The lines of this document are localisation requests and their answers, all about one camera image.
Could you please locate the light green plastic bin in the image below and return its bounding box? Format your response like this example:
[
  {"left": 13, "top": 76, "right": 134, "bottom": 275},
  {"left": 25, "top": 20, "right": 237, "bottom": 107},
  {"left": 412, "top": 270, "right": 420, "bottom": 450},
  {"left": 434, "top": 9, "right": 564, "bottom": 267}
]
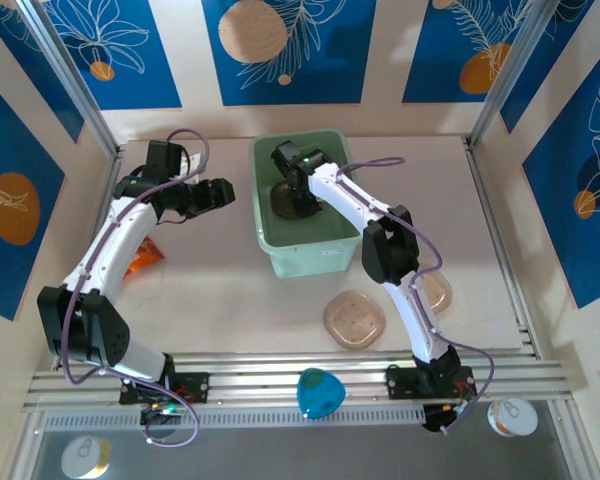
[{"left": 248, "top": 128, "right": 364, "bottom": 280}]

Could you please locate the orange snack bag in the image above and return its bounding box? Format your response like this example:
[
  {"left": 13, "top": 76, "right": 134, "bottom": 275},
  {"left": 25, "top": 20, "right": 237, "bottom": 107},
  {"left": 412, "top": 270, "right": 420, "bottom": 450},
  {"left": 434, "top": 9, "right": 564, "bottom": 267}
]
[{"left": 121, "top": 236, "right": 166, "bottom": 284}]

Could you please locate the blue rounded plastic object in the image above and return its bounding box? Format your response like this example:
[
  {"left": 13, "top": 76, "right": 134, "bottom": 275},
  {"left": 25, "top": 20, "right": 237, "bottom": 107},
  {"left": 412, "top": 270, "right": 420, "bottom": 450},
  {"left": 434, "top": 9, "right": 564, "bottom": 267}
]
[{"left": 296, "top": 368, "right": 346, "bottom": 419}]

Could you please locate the white can yellow label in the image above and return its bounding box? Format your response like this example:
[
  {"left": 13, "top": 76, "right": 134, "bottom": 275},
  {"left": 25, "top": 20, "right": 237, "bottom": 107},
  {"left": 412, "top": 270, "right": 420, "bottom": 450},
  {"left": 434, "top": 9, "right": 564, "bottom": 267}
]
[{"left": 60, "top": 435, "right": 112, "bottom": 480}]

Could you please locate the white can orange label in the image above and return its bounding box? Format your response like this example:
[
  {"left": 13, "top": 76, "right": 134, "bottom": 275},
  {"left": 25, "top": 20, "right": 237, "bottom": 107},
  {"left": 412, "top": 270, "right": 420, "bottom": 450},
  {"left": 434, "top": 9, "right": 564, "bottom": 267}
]
[{"left": 486, "top": 397, "right": 539, "bottom": 438}]

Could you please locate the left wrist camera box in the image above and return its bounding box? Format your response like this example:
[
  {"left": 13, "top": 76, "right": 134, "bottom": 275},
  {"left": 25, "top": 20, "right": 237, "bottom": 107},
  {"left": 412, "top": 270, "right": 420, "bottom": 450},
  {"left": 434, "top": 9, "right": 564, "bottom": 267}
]
[{"left": 181, "top": 149, "right": 205, "bottom": 175}]

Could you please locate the aluminium frame post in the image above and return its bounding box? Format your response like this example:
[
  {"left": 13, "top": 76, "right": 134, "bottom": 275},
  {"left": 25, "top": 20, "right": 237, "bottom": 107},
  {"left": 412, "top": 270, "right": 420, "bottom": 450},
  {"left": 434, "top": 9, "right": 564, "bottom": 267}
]
[
  {"left": 14, "top": 0, "right": 124, "bottom": 159},
  {"left": 468, "top": 0, "right": 571, "bottom": 151}
]

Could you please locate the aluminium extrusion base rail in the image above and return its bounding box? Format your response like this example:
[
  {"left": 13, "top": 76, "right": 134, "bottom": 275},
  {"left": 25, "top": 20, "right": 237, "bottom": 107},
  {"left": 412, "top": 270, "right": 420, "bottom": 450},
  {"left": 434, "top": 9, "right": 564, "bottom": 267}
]
[{"left": 22, "top": 349, "right": 576, "bottom": 414}]

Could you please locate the white slotted cable duct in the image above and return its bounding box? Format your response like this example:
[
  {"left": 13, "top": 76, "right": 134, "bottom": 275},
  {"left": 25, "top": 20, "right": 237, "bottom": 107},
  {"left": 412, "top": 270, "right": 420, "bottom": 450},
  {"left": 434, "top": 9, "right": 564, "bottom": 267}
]
[{"left": 39, "top": 405, "right": 426, "bottom": 431}]

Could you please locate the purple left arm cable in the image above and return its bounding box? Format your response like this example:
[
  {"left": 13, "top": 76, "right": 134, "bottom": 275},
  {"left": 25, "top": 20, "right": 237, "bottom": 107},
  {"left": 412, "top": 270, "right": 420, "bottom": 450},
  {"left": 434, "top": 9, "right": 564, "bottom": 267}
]
[{"left": 62, "top": 128, "right": 211, "bottom": 446}]

